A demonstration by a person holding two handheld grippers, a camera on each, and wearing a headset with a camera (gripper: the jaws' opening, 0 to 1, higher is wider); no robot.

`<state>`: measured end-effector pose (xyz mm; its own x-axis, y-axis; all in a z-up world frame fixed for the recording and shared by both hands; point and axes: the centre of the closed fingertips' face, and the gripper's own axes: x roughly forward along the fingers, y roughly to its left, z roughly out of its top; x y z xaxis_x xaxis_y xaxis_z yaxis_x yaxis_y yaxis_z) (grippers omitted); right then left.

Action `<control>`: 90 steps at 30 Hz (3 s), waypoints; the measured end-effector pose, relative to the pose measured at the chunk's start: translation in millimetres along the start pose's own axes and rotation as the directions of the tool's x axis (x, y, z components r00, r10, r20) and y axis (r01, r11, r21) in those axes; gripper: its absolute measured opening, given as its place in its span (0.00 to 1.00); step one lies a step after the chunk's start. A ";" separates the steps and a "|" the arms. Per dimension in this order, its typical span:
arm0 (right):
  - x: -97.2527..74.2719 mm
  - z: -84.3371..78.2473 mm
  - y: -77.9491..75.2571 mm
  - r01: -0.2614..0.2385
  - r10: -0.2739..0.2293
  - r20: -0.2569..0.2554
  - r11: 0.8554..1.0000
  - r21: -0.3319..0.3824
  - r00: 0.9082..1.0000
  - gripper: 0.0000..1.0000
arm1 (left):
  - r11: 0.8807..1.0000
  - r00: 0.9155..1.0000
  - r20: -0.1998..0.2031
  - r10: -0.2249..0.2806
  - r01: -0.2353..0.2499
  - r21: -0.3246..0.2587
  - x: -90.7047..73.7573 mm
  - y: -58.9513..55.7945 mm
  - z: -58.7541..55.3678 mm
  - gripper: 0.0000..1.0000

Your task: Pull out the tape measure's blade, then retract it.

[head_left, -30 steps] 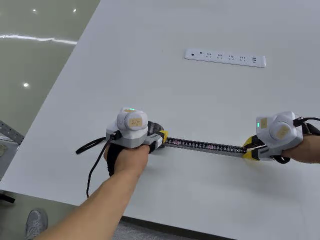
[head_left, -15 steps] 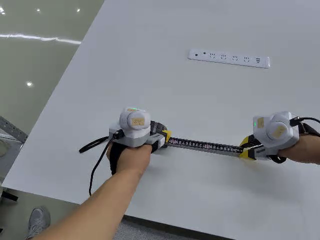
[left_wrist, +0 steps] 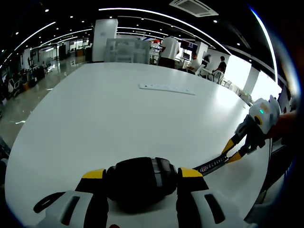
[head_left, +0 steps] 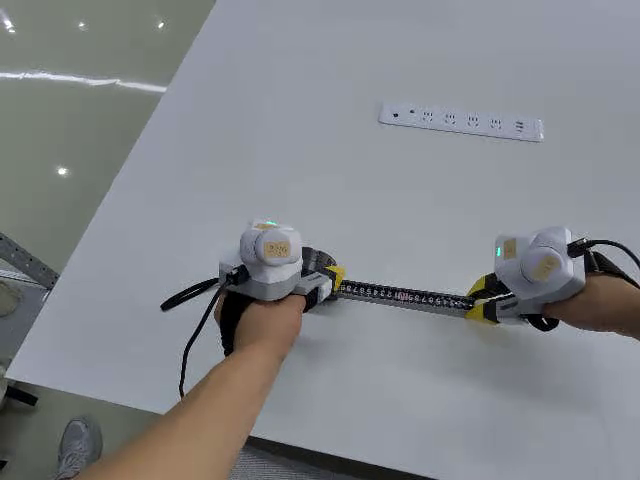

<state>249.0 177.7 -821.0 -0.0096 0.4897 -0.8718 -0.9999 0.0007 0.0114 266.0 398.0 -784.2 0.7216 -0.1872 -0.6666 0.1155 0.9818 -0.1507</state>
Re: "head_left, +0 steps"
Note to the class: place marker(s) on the person's left forearm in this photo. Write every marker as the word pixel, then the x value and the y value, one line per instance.
pixel 195 420

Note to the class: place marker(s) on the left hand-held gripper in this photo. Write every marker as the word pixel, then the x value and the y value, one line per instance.
pixel 270 272

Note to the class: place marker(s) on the person's right forearm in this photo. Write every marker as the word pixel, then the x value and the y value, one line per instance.
pixel 632 312

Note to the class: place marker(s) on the person's right hand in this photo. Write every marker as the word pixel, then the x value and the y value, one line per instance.
pixel 590 305

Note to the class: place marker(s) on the black tape measure with blade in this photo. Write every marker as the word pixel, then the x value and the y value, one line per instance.
pixel 400 295

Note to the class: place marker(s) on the person's body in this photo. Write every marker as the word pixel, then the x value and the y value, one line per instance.
pixel 77 447

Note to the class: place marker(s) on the grey perforated metal rack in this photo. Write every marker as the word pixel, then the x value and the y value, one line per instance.
pixel 25 260

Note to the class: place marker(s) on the white power strip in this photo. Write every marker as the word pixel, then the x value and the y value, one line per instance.
pixel 460 121

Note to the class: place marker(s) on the person's left hand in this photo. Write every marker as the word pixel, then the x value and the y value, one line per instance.
pixel 270 325

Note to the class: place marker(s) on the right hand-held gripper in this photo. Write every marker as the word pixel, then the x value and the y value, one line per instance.
pixel 540 270

